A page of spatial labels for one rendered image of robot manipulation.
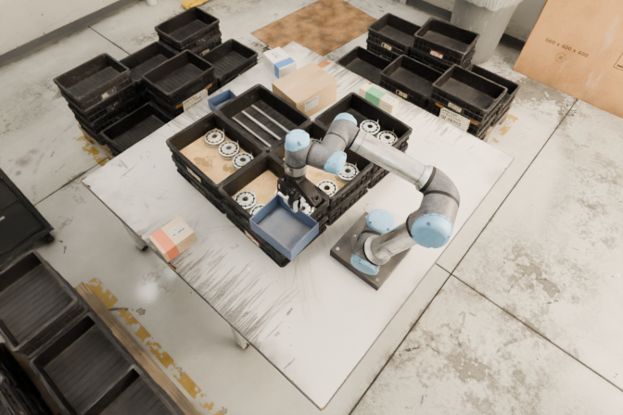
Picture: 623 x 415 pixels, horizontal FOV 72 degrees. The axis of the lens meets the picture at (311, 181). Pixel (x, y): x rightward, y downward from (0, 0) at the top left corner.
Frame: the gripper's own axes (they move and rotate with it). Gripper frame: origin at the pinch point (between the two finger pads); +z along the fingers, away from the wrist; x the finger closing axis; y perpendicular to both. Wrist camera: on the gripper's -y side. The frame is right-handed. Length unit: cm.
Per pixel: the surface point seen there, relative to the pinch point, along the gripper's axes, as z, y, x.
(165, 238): 37, 49, 31
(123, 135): 84, 171, -12
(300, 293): 42.6, -9.9, 5.9
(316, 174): 25.6, 21.4, -37.2
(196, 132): 23, 81, -13
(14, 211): 75, 148, 68
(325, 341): 43, -31, 14
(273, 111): 24, 68, -54
